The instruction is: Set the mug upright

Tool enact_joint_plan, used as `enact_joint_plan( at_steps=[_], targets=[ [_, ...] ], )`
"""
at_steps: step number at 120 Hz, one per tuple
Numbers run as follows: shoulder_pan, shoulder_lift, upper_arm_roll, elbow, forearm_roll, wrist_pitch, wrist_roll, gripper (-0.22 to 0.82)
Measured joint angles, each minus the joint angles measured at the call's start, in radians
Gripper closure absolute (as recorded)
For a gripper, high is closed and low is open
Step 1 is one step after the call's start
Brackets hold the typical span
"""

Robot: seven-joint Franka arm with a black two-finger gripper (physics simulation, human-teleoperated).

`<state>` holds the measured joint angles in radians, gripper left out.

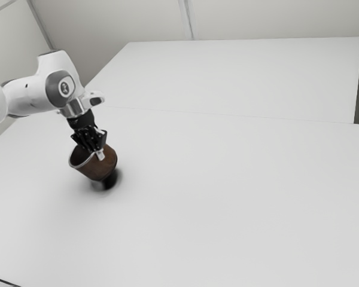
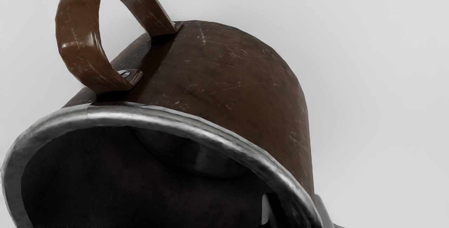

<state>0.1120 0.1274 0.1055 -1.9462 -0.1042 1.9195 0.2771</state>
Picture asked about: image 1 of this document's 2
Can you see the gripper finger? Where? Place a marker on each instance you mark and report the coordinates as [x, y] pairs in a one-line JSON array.
[[100, 154]]

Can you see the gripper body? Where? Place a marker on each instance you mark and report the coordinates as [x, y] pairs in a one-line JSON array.
[[83, 127]]

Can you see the brown mug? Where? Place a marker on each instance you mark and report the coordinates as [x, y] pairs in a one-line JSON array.
[[100, 167]]

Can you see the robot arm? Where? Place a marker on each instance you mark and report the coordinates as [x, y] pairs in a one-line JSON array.
[[27, 92]]

